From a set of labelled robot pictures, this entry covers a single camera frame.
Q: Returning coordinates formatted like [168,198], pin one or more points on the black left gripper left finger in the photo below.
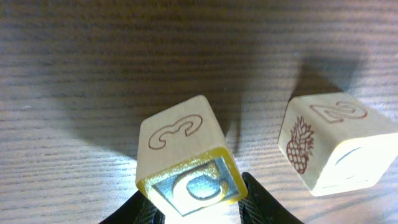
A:
[137,210]

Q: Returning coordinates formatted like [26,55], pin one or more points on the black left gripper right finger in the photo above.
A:
[260,207]

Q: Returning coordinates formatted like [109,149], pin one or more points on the yellow O block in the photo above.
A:
[336,143]

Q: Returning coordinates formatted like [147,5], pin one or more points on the yellow C block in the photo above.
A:
[183,161]

